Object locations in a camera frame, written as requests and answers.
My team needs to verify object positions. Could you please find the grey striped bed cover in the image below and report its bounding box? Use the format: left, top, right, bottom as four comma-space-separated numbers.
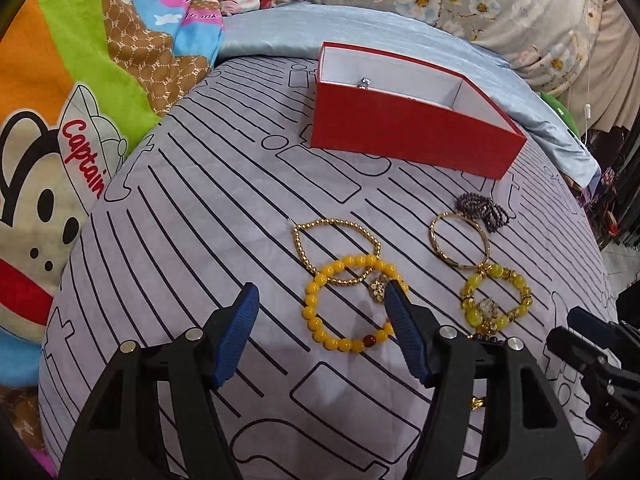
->
38, 54, 618, 480

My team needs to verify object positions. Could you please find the white cable with switch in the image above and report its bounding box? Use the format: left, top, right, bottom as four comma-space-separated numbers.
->
581, 0, 604, 122

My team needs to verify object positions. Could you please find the red jewelry box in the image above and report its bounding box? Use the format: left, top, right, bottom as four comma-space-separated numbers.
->
310, 42, 526, 180

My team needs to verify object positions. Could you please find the green plastic object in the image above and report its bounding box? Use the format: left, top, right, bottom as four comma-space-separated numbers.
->
538, 92, 582, 138

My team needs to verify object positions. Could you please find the colourful monkey cartoon blanket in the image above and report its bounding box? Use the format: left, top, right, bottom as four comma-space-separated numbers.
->
1, 0, 224, 479

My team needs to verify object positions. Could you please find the purple garnet bead bracelet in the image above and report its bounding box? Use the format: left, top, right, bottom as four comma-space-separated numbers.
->
453, 192, 512, 234

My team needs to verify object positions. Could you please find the light blue quilt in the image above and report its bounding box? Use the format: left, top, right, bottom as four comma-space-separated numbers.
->
216, 2, 601, 188

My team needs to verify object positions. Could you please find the gold bangle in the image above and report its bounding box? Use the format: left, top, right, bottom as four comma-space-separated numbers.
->
427, 211, 491, 271

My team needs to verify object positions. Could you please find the gold small-bead bracelet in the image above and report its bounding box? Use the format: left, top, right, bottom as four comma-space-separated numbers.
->
290, 218, 383, 288

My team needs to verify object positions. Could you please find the beige curtain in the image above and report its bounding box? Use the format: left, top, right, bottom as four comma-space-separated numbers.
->
560, 0, 639, 132

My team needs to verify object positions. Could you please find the yellow crystal bead bracelet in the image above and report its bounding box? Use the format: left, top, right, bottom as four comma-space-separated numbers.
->
459, 262, 535, 338

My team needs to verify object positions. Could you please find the yellow round bead bracelet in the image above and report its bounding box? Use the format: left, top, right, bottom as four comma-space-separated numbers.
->
300, 253, 410, 354

